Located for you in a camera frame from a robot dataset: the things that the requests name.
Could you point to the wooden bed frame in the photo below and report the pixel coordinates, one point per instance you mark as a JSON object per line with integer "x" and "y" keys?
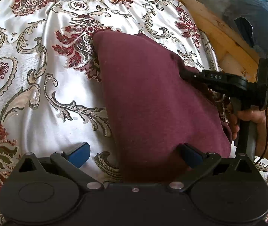
{"x": 233, "y": 54}

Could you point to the person's right hand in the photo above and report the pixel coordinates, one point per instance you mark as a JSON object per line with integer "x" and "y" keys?
{"x": 257, "y": 117}

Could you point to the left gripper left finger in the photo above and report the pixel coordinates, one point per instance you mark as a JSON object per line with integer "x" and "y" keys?
{"x": 70, "y": 163}

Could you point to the floral white bedspread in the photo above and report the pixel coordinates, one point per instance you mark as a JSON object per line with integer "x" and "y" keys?
{"x": 45, "y": 108}

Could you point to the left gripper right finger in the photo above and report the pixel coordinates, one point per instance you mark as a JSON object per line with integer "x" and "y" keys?
{"x": 201, "y": 164}

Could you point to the floral pillow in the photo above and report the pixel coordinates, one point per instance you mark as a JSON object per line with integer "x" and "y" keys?
{"x": 167, "y": 22}

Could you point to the maroon small shirt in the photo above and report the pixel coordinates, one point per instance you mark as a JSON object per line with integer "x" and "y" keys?
{"x": 152, "y": 110}

